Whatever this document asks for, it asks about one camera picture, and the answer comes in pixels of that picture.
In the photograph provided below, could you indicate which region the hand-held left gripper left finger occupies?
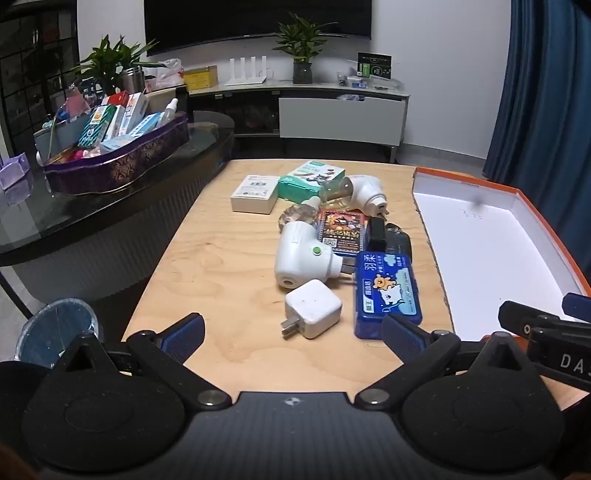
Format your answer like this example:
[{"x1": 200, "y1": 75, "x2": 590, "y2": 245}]
[{"x1": 53, "y1": 313, "x2": 232, "y2": 411}]

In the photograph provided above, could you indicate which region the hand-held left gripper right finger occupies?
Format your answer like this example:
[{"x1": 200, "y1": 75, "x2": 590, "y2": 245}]
[{"x1": 355, "y1": 314, "x2": 539, "y2": 411}]

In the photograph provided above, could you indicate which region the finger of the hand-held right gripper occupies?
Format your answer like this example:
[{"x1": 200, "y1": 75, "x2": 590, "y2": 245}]
[
  {"x1": 562, "y1": 292, "x2": 591, "y2": 322},
  {"x1": 499, "y1": 301, "x2": 591, "y2": 341}
]

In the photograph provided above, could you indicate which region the blue cartoon print tin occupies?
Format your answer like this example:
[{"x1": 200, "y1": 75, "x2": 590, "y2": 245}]
[{"x1": 354, "y1": 251, "x2": 423, "y2": 340}]

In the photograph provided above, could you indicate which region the orange white cardboard box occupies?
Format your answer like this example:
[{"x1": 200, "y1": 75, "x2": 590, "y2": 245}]
[{"x1": 412, "y1": 167, "x2": 591, "y2": 352}]

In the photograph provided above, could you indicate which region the white cube charger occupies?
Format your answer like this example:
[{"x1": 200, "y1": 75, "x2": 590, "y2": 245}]
[{"x1": 281, "y1": 279, "x2": 343, "y2": 340}]

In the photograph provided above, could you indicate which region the black rectangular device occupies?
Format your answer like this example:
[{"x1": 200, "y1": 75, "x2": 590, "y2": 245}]
[{"x1": 366, "y1": 217, "x2": 387, "y2": 254}]

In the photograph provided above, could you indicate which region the colourful card box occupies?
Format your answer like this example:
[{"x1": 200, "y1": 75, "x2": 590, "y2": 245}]
[{"x1": 317, "y1": 209, "x2": 368, "y2": 257}]

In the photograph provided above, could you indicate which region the white plug-in device green button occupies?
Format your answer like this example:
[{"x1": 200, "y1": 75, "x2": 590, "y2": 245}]
[{"x1": 274, "y1": 220, "x2": 356, "y2": 291}]

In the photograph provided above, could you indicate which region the white plug-in device amber bottle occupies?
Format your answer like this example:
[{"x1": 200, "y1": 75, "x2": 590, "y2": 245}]
[{"x1": 320, "y1": 174, "x2": 391, "y2": 220}]

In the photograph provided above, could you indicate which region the white adapter box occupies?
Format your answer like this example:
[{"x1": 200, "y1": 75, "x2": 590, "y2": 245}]
[{"x1": 231, "y1": 174, "x2": 280, "y2": 214}]

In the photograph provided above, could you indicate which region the clear faceted bottle white cap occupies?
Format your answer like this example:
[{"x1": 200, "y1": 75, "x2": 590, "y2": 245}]
[{"x1": 277, "y1": 196, "x2": 322, "y2": 234}]

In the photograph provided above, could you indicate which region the teal bandage box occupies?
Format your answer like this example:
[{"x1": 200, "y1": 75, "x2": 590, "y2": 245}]
[{"x1": 277, "y1": 161, "x2": 346, "y2": 203}]

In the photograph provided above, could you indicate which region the trash bin with bag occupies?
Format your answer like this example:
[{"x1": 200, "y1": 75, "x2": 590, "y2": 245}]
[{"x1": 14, "y1": 298, "x2": 100, "y2": 370}]

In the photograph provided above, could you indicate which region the dark glass coffee table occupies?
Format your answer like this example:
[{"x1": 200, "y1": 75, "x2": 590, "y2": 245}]
[{"x1": 0, "y1": 110, "x2": 236, "y2": 319}]

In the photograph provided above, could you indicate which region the purple decorated tin tray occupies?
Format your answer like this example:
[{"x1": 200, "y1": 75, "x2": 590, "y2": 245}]
[{"x1": 43, "y1": 111, "x2": 191, "y2": 195}]

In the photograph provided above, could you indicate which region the blue curtain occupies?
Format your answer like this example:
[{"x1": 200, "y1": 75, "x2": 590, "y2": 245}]
[{"x1": 482, "y1": 0, "x2": 591, "y2": 296}]

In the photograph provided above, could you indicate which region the clear spray bottle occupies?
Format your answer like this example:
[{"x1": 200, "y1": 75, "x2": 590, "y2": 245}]
[{"x1": 159, "y1": 98, "x2": 180, "y2": 128}]

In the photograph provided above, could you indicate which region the white grey tv cabinet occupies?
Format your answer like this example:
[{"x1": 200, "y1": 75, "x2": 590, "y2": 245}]
[{"x1": 187, "y1": 80, "x2": 411, "y2": 164}]

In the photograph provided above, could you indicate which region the lilac box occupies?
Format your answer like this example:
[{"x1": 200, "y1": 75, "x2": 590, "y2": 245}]
[{"x1": 0, "y1": 154, "x2": 34, "y2": 191}]

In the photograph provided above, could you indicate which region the yellow box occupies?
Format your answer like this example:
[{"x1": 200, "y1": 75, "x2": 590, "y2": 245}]
[{"x1": 184, "y1": 65, "x2": 219, "y2": 90}]

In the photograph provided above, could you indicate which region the steel tumbler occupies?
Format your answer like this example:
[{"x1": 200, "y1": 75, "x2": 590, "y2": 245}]
[{"x1": 122, "y1": 66, "x2": 145, "y2": 93}]

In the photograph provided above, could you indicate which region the white plastic bag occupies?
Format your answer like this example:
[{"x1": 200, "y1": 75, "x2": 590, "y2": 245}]
[{"x1": 144, "y1": 58, "x2": 185, "y2": 91}]

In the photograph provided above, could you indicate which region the white router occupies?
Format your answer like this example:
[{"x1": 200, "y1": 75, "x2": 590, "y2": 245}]
[{"x1": 225, "y1": 55, "x2": 269, "y2": 88}]

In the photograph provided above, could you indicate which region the black green box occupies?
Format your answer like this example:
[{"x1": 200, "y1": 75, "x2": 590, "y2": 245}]
[{"x1": 357, "y1": 52, "x2": 393, "y2": 79}]

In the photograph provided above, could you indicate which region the large leafy potted plant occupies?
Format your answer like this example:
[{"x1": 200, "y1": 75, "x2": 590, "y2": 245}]
[{"x1": 71, "y1": 36, "x2": 162, "y2": 96}]

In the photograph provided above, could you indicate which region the dark grid partition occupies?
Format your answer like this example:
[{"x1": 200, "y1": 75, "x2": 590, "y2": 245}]
[{"x1": 0, "y1": 4, "x2": 79, "y2": 155}]

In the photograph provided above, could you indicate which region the potted plant dark pot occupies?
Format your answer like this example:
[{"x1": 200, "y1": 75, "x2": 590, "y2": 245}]
[{"x1": 272, "y1": 14, "x2": 331, "y2": 85}]

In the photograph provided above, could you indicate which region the black television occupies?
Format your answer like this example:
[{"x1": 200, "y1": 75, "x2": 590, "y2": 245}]
[{"x1": 144, "y1": 0, "x2": 373, "y2": 45}]

